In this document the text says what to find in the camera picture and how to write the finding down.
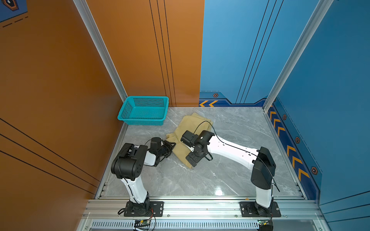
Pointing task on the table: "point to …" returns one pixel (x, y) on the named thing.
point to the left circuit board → (142, 222)
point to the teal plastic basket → (144, 110)
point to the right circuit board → (261, 222)
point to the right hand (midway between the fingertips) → (197, 155)
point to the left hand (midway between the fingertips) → (176, 141)
